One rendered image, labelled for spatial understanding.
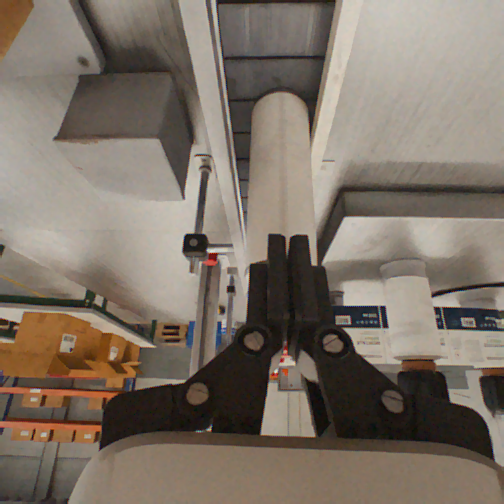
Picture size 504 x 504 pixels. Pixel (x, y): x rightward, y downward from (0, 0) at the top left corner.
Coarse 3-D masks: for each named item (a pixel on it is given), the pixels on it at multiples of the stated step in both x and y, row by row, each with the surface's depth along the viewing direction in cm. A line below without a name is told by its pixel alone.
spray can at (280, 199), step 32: (288, 96) 24; (256, 128) 24; (288, 128) 23; (256, 160) 23; (288, 160) 22; (256, 192) 22; (288, 192) 21; (256, 224) 21; (288, 224) 20; (256, 256) 20
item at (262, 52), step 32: (256, 0) 19; (288, 0) 19; (320, 0) 19; (224, 32) 21; (256, 32) 21; (288, 32) 21; (320, 32) 21; (256, 64) 23; (288, 64) 23; (320, 64) 23; (256, 96) 26
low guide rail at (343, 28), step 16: (336, 0) 17; (352, 0) 16; (336, 16) 17; (352, 16) 17; (336, 32) 17; (352, 32) 17; (336, 48) 18; (336, 64) 19; (336, 80) 20; (320, 96) 23; (336, 96) 21; (320, 112) 23; (320, 128) 24; (320, 144) 26; (320, 160) 28
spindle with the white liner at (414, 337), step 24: (384, 264) 61; (408, 264) 58; (384, 288) 61; (408, 288) 56; (408, 312) 54; (432, 312) 55; (408, 336) 53; (432, 336) 52; (408, 360) 53; (432, 360) 52; (408, 384) 51; (432, 384) 49
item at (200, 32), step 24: (192, 0) 12; (192, 24) 13; (192, 48) 14; (216, 48) 15; (216, 72) 15; (216, 96) 16; (216, 120) 18; (216, 144) 20; (216, 168) 22; (240, 216) 31; (240, 240) 34; (240, 264) 41
